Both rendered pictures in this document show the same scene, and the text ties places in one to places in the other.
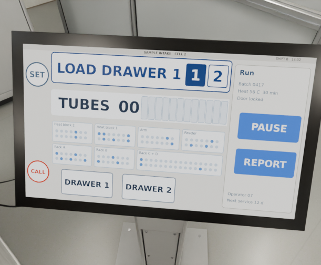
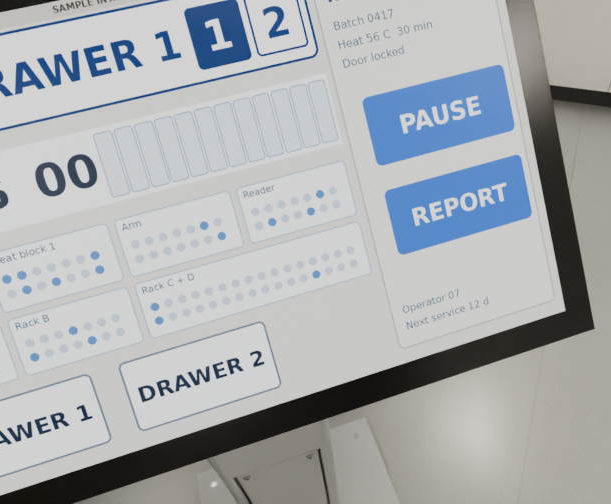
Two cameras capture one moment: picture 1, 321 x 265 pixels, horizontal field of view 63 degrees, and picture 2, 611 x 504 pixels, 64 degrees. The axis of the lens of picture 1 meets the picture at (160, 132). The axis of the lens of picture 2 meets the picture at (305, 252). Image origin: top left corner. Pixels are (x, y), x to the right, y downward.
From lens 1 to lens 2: 15 cm
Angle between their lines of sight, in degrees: 11
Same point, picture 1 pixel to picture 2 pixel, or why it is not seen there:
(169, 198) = (267, 378)
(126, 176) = (130, 368)
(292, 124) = (490, 90)
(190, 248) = (348, 467)
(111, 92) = not seen: outside the picture
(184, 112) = (224, 141)
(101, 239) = not seen: outside the picture
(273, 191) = (502, 263)
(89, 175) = (23, 405)
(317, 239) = (556, 353)
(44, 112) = not seen: outside the picture
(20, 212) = not seen: outside the picture
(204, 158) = (315, 243)
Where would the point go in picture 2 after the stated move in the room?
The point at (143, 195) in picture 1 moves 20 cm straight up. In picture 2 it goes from (195, 400) to (39, 132)
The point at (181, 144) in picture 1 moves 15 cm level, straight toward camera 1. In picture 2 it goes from (246, 228) to (308, 468)
